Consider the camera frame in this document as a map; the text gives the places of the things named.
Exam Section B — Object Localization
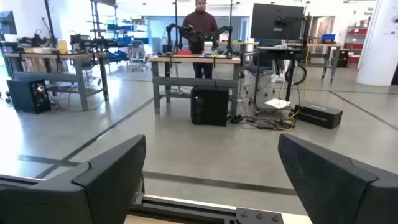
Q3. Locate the black table edge rail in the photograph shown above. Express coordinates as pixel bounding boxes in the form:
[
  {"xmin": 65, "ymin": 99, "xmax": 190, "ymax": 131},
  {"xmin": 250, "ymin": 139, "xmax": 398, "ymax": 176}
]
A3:
[{"xmin": 124, "ymin": 194, "xmax": 312, "ymax": 224}]

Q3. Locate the white paper sheet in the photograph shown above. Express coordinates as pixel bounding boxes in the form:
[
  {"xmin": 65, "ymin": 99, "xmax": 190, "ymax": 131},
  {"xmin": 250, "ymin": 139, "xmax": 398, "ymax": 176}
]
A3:
[{"xmin": 264, "ymin": 98, "xmax": 292, "ymax": 110}]

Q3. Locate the floor cable bundle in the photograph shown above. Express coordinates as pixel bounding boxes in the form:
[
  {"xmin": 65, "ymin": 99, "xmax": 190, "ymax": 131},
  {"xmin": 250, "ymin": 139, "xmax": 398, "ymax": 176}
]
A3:
[{"xmin": 229, "ymin": 111, "xmax": 296, "ymax": 131}]

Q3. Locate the red bin shelf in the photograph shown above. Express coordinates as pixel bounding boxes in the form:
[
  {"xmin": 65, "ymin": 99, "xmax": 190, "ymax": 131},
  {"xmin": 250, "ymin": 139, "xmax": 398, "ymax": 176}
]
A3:
[{"xmin": 343, "ymin": 24, "xmax": 369, "ymax": 68}]

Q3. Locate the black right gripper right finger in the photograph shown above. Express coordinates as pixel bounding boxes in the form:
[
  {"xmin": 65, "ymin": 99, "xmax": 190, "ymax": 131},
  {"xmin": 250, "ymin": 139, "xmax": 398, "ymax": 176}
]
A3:
[{"xmin": 277, "ymin": 133, "xmax": 398, "ymax": 224}]

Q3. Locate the white round column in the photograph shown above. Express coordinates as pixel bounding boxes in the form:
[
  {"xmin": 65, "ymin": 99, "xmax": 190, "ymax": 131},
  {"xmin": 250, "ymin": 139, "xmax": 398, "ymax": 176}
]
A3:
[{"xmin": 356, "ymin": 0, "xmax": 398, "ymax": 87}]

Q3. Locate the black lit computer tower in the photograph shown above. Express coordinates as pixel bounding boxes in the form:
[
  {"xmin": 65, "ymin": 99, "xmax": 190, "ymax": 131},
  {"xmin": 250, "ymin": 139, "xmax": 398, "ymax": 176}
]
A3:
[{"xmin": 6, "ymin": 78, "xmax": 52, "ymax": 114}]

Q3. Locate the large black monitor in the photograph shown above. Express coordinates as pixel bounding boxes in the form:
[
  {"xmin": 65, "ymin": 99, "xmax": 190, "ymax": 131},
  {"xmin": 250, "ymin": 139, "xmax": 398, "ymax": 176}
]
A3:
[{"xmin": 250, "ymin": 2, "xmax": 305, "ymax": 40}]

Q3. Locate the long black floor box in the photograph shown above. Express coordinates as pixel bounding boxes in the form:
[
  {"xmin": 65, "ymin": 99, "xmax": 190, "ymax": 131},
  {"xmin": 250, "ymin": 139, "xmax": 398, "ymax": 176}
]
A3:
[{"xmin": 294, "ymin": 103, "xmax": 344, "ymax": 130}]

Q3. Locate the black monitor stand desk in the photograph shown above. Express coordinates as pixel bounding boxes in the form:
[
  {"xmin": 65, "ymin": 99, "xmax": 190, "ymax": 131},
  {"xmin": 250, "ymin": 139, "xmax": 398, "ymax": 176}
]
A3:
[{"xmin": 253, "ymin": 39, "xmax": 308, "ymax": 113}]

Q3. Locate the grey office chair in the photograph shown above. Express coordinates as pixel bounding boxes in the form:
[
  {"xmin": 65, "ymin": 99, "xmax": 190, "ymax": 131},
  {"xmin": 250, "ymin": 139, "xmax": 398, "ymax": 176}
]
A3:
[{"xmin": 129, "ymin": 39, "xmax": 150, "ymax": 73}]

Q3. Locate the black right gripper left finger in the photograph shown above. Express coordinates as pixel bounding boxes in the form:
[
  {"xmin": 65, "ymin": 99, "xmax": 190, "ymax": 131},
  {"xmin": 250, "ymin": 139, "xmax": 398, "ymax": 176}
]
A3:
[{"xmin": 0, "ymin": 134, "xmax": 147, "ymax": 224}]

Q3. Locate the metal shelving rack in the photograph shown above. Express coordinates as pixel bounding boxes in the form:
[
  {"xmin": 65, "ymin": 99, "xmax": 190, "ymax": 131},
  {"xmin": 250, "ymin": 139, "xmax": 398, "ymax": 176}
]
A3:
[{"xmin": 90, "ymin": 0, "xmax": 150, "ymax": 63}]

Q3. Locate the small blue-screen monitor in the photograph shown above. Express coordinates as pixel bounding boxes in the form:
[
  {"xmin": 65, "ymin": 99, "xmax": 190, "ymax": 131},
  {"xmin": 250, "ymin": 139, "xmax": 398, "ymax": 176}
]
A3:
[{"xmin": 0, "ymin": 10, "xmax": 18, "ymax": 35}]

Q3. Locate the person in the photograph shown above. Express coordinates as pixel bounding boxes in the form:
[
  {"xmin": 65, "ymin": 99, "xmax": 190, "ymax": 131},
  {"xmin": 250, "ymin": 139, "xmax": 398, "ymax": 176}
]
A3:
[{"xmin": 182, "ymin": 0, "xmax": 220, "ymax": 80}]

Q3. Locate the small wooden table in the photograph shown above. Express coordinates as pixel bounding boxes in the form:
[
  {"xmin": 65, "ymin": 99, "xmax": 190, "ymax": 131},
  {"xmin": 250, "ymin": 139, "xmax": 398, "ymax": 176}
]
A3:
[{"xmin": 306, "ymin": 42, "xmax": 345, "ymax": 84}]

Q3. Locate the wooden top workbench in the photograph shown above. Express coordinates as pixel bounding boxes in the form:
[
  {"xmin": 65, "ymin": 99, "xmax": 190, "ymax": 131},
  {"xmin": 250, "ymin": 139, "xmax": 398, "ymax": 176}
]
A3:
[{"xmin": 148, "ymin": 54, "xmax": 242, "ymax": 116}]

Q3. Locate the cluttered grey workbench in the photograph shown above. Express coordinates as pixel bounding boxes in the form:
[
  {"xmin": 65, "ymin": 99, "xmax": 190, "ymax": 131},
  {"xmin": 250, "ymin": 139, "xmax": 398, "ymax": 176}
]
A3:
[{"xmin": 2, "ymin": 51, "xmax": 109, "ymax": 112}]

